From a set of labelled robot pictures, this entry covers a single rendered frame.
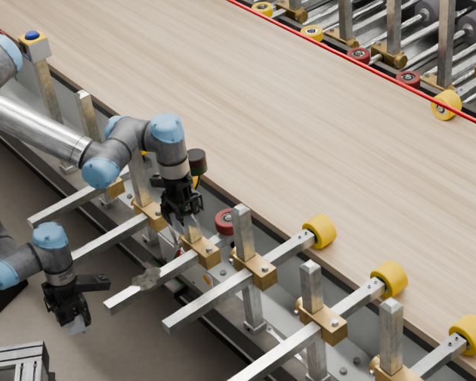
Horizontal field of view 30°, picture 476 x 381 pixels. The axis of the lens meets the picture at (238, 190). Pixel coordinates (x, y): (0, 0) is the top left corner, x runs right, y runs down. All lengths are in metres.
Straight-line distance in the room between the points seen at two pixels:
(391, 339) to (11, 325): 2.07
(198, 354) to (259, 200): 0.98
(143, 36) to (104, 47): 0.15
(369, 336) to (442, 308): 0.28
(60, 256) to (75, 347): 1.37
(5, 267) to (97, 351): 1.39
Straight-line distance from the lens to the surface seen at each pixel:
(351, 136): 2.77
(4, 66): 2.26
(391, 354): 1.95
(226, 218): 2.50
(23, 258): 2.14
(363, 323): 2.43
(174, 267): 2.45
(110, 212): 2.93
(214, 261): 2.47
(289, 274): 2.61
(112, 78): 3.21
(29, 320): 3.67
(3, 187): 4.38
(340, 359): 2.49
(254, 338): 2.45
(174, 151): 2.12
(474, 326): 2.10
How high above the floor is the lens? 2.52
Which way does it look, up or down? 39 degrees down
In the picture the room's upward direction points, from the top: 8 degrees counter-clockwise
